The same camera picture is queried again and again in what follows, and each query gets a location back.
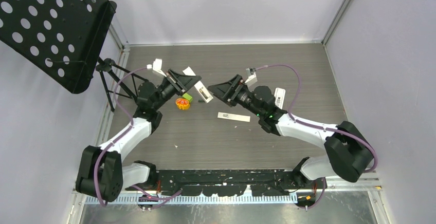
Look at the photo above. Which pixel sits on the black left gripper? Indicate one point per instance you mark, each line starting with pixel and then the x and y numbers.
pixel 182 83

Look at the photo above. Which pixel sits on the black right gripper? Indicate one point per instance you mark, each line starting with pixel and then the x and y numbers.
pixel 225 91

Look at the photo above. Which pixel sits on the white remote control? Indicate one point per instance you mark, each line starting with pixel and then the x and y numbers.
pixel 279 95
pixel 199 86

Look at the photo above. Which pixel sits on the long white remote cover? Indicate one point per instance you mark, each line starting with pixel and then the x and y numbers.
pixel 234 117

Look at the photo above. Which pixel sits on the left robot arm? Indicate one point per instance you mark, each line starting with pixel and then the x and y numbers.
pixel 101 173

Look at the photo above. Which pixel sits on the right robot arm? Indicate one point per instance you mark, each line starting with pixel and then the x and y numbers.
pixel 347 154

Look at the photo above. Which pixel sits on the green block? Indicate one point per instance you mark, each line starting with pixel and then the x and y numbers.
pixel 188 97

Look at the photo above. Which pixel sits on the yellow orange toy block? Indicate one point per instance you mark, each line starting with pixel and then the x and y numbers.
pixel 182 104

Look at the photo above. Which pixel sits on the black music stand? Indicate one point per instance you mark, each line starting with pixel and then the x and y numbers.
pixel 63 38

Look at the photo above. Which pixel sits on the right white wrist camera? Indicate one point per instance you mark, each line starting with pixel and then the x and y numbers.
pixel 251 76

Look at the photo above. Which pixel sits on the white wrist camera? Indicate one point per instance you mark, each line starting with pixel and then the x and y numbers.
pixel 156 68
pixel 251 76

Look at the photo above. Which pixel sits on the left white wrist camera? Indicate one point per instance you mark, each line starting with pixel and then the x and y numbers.
pixel 156 68

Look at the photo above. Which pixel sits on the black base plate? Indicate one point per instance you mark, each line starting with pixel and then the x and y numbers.
pixel 226 183

